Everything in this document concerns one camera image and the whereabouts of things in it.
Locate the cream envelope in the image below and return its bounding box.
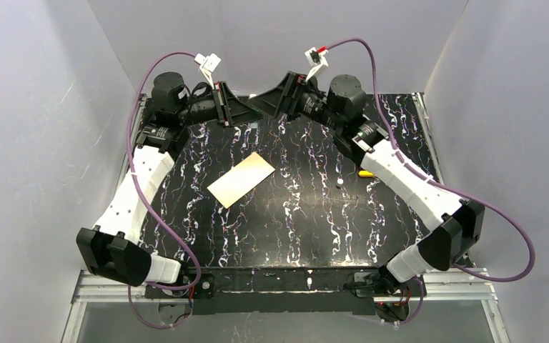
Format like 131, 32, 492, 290
207, 152, 275, 209

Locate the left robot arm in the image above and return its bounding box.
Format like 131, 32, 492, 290
76, 72, 264, 286

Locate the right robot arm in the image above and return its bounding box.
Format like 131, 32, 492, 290
248, 71, 485, 297

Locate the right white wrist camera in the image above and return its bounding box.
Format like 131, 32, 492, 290
305, 46, 329, 82

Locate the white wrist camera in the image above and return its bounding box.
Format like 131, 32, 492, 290
194, 53, 222, 88
305, 46, 329, 82

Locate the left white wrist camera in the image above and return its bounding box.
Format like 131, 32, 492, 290
194, 53, 222, 88

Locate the yellow handled screwdriver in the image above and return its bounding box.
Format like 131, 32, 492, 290
357, 169, 375, 178

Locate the aluminium table frame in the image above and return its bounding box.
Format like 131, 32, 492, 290
64, 92, 513, 343

